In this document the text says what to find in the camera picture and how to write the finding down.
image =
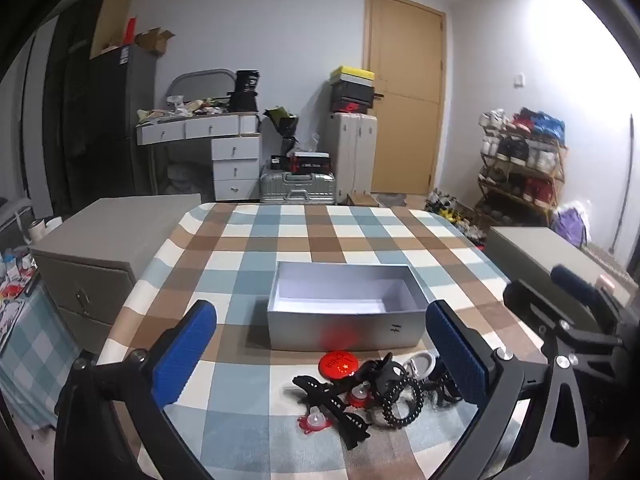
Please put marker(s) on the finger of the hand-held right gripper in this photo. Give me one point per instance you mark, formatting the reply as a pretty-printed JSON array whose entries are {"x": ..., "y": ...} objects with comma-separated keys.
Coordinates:
[
  {"x": 575, "y": 287},
  {"x": 540, "y": 315}
]

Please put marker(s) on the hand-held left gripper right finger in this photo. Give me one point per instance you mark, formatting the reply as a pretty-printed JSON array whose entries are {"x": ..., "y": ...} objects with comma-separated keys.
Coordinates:
[{"x": 455, "y": 360}]

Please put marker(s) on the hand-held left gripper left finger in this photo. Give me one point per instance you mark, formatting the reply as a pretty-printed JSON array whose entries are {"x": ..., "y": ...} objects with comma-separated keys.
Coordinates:
[{"x": 185, "y": 355}]

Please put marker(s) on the silver cardboard box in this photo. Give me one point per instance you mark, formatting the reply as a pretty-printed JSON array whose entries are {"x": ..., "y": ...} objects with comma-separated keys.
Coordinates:
[{"x": 345, "y": 330}]

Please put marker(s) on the white round badge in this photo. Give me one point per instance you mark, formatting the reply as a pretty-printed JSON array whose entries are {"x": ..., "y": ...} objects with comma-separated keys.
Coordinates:
[{"x": 425, "y": 360}]

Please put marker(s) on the pink small box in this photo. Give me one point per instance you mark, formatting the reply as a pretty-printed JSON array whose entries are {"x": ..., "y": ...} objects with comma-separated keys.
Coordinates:
[{"x": 606, "y": 282}]

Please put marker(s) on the grey upholstered cabinet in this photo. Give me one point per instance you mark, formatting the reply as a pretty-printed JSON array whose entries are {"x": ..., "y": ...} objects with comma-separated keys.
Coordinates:
[{"x": 525, "y": 250}]

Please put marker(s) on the purple bag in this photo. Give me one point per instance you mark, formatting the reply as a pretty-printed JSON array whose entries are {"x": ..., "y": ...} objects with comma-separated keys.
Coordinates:
[{"x": 570, "y": 225}]

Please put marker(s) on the black claw hair clip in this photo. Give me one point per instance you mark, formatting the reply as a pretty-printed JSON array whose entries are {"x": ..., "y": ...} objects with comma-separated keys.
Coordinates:
[{"x": 382, "y": 375}]

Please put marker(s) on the checkered tablecloth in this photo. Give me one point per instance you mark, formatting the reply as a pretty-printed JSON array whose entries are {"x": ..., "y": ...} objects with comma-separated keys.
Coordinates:
[{"x": 250, "y": 260}]

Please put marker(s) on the red round badge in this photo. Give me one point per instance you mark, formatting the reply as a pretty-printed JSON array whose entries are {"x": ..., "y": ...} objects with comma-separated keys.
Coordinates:
[{"x": 337, "y": 364}]

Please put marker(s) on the wooden shoe rack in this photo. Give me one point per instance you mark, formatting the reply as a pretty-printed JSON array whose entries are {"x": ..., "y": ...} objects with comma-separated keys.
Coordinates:
[{"x": 560, "y": 170}]

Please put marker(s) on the long black hair clip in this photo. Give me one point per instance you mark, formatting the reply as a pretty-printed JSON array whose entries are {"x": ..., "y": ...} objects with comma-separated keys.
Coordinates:
[{"x": 325, "y": 397}]

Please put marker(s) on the pile of slippers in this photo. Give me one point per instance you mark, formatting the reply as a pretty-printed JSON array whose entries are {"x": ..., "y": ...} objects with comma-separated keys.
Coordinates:
[{"x": 450, "y": 210}]

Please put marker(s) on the grey mop pole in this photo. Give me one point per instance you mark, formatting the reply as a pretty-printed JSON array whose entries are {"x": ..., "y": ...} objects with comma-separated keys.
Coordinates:
[{"x": 631, "y": 160}]

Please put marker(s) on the grey nightstand with drawers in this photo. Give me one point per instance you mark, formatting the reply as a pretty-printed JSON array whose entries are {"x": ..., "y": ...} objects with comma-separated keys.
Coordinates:
[{"x": 100, "y": 240}]

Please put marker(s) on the shoe rack with shoes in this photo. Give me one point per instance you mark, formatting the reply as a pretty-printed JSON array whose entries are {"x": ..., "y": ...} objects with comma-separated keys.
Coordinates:
[{"x": 520, "y": 150}]

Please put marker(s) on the blue checkered cloth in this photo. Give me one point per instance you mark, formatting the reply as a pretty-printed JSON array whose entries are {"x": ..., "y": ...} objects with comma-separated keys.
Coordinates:
[{"x": 30, "y": 350}]

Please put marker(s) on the silver suitcase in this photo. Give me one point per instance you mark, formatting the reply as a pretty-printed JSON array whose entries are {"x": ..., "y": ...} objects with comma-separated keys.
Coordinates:
[{"x": 295, "y": 187}]

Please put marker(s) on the white desk with drawers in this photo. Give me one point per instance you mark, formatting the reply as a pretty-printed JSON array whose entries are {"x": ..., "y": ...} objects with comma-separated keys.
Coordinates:
[{"x": 235, "y": 160}]

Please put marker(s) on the small black box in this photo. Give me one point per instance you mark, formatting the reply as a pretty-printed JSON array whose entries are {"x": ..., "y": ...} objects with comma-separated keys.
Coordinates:
[{"x": 279, "y": 162}]

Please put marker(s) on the white upright suitcase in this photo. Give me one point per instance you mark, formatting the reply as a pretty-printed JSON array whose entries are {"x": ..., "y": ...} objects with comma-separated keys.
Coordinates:
[{"x": 352, "y": 155}]

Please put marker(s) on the black box with red stripe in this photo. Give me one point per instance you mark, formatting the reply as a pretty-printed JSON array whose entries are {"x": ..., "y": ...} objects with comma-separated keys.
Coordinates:
[{"x": 310, "y": 162}]

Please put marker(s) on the dark grey refrigerator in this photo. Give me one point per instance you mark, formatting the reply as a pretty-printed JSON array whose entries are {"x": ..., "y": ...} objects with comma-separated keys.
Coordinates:
[{"x": 122, "y": 120}]

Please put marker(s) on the black wrapped bouquet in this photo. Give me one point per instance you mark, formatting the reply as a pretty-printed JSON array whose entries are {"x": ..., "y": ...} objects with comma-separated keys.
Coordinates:
[{"x": 282, "y": 125}]

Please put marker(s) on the wooden door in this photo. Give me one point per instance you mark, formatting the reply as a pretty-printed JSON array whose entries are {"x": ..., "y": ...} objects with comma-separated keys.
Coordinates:
[{"x": 405, "y": 85}]

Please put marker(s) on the arched mirror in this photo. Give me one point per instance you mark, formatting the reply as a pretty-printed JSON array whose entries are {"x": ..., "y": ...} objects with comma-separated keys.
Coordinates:
[{"x": 200, "y": 82}]

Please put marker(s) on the red and black shoe box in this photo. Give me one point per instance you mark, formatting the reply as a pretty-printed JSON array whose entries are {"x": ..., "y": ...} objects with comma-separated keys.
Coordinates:
[{"x": 350, "y": 107}]

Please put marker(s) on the yellow shoe box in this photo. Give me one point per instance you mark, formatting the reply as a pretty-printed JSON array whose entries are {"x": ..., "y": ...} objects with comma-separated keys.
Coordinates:
[{"x": 352, "y": 75}]

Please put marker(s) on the small open cardboard box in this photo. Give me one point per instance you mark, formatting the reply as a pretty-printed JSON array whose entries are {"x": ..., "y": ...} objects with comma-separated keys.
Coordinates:
[{"x": 155, "y": 42}]

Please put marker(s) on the large flat cardboard box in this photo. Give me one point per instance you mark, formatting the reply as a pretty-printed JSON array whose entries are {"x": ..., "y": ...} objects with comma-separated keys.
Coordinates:
[{"x": 110, "y": 20}]

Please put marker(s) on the white light switch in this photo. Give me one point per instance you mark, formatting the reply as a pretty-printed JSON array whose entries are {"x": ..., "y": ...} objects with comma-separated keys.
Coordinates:
[{"x": 520, "y": 80}]

